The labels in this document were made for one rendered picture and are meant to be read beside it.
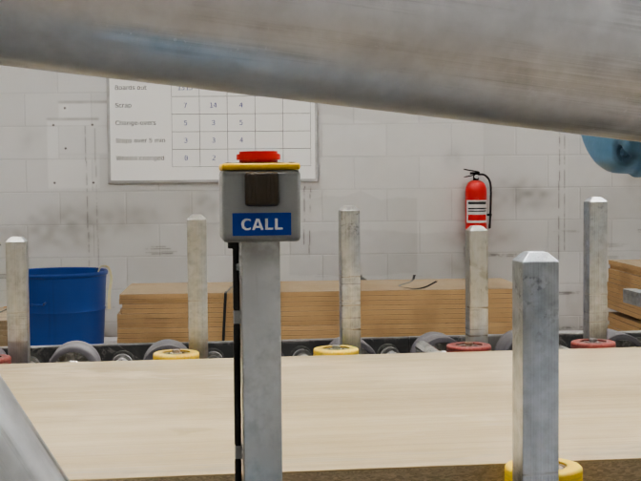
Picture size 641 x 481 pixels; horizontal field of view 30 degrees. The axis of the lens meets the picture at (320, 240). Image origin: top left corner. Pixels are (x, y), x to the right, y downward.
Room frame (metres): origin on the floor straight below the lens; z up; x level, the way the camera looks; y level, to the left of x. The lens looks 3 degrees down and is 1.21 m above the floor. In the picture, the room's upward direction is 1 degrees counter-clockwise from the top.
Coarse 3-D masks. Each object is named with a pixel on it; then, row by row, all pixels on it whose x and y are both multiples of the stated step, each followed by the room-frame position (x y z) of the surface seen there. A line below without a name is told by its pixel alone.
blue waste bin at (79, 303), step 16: (32, 272) 6.88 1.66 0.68; (48, 272) 6.93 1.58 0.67; (64, 272) 6.96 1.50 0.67; (80, 272) 6.95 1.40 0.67; (96, 272) 6.57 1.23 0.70; (32, 288) 6.45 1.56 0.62; (48, 288) 6.44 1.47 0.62; (64, 288) 6.45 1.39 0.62; (80, 288) 6.49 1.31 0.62; (96, 288) 6.58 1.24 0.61; (32, 304) 6.42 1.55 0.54; (48, 304) 6.44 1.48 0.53; (64, 304) 6.46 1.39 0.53; (80, 304) 6.50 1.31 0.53; (96, 304) 6.59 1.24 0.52; (32, 320) 6.47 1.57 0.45; (48, 320) 6.45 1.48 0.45; (64, 320) 6.46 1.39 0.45; (80, 320) 6.50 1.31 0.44; (96, 320) 6.59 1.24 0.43; (32, 336) 6.48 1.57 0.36; (48, 336) 6.46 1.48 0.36; (64, 336) 6.47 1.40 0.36; (80, 336) 6.51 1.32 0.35; (96, 336) 6.60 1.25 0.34
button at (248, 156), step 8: (240, 152) 1.09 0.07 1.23; (248, 152) 1.08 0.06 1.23; (256, 152) 1.08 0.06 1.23; (264, 152) 1.08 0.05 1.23; (272, 152) 1.08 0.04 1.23; (240, 160) 1.09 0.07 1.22; (248, 160) 1.08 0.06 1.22; (256, 160) 1.08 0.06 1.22; (264, 160) 1.08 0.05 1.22; (272, 160) 1.08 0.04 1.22
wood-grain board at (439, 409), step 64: (64, 384) 1.79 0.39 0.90; (128, 384) 1.78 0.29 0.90; (192, 384) 1.78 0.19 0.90; (320, 384) 1.77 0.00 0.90; (384, 384) 1.76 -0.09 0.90; (448, 384) 1.76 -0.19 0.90; (576, 384) 1.75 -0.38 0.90; (640, 384) 1.74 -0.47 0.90; (64, 448) 1.36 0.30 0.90; (128, 448) 1.35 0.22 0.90; (192, 448) 1.35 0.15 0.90; (320, 448) 1.35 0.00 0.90; (384, 448) 1.34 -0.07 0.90; (448, 448) 1.34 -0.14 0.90; (576, 448) 1.33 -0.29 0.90; (640, 448) 1.33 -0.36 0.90
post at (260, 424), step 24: (264, 264) 1.08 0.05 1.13; (240, 288) 1.09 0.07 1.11; (264, 288) 1.08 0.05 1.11; (240, 312) 1.08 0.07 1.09; (264, 312) 1.08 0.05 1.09; (240, 336) 1.10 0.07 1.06; (264, 336) 1.08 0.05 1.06; (240, 360) 1.11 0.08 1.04; (264, 360) 1.08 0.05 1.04; (264, 384) 1.08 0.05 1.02; (240, 408) 1.09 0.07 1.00; (264, 408) 1.08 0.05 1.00; (240, 432) 1.09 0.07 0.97; (264, 432) 1.08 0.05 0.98; (240, 456) 1.09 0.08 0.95; (264, 456) 1.08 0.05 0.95; (240, 480) 1.09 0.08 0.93; (264, 480) 1.08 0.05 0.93
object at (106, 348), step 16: (416, 336) 2.75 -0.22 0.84; (448, 336) 2.74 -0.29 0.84; (464, 336) 2.75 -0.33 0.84; (496, 336) 2.76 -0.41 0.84; (560, 336) 2.77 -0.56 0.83; (576, 336) 2.78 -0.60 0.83; (640, 336) 2.80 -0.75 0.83; (32, 352) 2.63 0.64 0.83; (48, 352) 2.64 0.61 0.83; (112, 352) 2.65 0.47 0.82; (144, 352) 2.66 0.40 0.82; (224, 352) 2.68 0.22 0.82; (288, 352) 2.70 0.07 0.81; (400, 352) 2.73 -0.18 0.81
